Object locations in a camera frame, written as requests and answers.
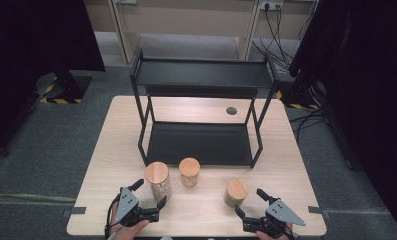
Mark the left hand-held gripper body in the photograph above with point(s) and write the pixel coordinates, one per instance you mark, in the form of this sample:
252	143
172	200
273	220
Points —
127	206

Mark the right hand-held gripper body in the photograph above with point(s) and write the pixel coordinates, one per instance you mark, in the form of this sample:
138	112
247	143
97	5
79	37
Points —
279	213

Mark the short glass jar wooden lid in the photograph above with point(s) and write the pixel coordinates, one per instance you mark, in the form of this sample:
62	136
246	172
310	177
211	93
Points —
236	192

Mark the tall glass jar wooden lid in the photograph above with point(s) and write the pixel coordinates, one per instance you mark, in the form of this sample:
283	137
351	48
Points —
157	181

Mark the medium glass jar wooden lid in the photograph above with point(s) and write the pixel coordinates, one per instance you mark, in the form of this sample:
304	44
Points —
189	171

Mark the black two-tier metal rack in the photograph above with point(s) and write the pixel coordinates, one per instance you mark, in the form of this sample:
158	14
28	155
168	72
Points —
202	75

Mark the person's left hand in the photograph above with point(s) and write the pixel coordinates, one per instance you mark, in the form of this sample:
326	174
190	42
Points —
130	230

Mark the person's right hand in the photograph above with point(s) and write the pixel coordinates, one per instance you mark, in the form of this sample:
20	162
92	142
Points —
269	236

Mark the grey tape strip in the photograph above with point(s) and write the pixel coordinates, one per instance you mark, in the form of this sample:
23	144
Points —
315	210
76	210

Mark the round grey table grommet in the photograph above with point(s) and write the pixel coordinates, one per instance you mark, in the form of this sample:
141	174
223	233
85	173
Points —
231	111

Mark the black stand base striped tape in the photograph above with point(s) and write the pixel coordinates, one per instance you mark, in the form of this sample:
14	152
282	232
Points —
67	87
299	96

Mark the black curtain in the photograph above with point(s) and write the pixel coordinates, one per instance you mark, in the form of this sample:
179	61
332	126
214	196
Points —
369	83
26	66

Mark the beige wooden cabinet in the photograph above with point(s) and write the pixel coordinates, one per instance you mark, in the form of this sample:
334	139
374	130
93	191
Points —
186	20

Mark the white power strip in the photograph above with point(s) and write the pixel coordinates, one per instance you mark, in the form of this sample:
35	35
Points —
271	4

